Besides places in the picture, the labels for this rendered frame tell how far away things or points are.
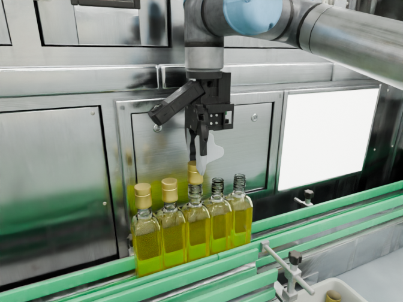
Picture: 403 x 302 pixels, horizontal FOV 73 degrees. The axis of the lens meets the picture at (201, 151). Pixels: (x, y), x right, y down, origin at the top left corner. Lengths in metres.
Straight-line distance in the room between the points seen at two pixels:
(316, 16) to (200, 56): 0.20
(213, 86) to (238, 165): 0.33
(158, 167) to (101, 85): 0.24
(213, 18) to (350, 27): 0.20
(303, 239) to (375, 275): 0.32
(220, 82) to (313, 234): 0.53
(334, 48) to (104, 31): 0.46
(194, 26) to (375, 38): 0.28
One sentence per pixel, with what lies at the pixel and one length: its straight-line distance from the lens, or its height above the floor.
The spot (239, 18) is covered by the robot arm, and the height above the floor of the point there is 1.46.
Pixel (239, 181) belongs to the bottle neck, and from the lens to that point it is 0.65.
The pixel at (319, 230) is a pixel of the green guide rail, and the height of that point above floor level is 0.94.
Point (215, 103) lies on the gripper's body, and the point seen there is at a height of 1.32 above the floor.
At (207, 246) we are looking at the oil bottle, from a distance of 0.68.
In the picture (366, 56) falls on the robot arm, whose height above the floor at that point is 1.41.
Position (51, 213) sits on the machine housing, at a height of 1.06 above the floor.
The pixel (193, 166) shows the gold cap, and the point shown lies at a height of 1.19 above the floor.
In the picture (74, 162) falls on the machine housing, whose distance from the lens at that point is 0.71.
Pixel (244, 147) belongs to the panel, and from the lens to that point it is 0.80.
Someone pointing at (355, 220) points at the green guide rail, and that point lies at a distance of 1.00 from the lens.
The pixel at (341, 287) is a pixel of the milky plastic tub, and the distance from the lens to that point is 0.90.
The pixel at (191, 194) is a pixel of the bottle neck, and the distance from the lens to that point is 0.61.
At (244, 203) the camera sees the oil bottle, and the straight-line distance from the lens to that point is 0.67.
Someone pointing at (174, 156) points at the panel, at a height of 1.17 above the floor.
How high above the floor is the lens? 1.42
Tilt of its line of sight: 19 degrees down
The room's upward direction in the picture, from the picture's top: straight up
